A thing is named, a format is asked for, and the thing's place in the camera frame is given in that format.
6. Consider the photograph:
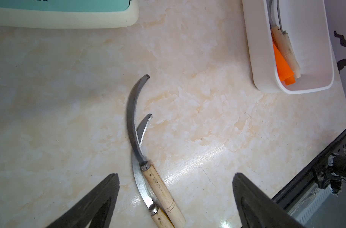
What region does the white storage box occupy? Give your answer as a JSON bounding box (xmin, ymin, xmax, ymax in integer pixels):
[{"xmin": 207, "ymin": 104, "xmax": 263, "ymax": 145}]
[{"xmin": 243, "ymin": 1, "xmax": 335, "ymax": 95}]

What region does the wooden handle sickle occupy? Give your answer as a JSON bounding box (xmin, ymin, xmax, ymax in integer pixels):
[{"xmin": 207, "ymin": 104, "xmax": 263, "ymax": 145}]
[
  {"xmin": 268, "ymin": 1, "xmax": 301, "ymax": 79},
  {"xmin": 126, "ymin": 75, "xmax": 186, "ymax": 228},
  {"xmin": 131, "ymin": 114, "xmax": 174, "ymax": 228}
]

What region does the white cable duct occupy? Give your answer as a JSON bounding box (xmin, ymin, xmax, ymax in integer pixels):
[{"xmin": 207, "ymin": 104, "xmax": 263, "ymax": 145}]
[{"xmin": 295, "ymin": 186, "xmax": 332, "ymax": 225}]

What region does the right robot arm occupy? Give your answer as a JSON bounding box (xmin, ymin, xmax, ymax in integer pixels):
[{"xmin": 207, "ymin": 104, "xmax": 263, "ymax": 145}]
[{"xmin": 328, "ymin": 154, "xmax": 346, "ymax": 177}]

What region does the mint green toaster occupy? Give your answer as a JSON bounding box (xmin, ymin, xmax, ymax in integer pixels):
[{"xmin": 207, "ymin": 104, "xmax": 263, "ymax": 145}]
[{"xmin": 0, "ymin": 1, "xmax": 139, "ymax": 29}]

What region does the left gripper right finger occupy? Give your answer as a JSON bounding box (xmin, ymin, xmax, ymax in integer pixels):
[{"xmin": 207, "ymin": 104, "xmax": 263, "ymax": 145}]
[{"xmin": 232, "ymin": 173, "xmax": 303, "ymax": 228}]

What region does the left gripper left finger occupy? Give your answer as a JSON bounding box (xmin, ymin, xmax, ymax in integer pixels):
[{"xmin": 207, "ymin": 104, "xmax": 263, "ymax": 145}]
[{"xmin": 48, "ymin": 173, "xmax": 120, "ymax": 228}]

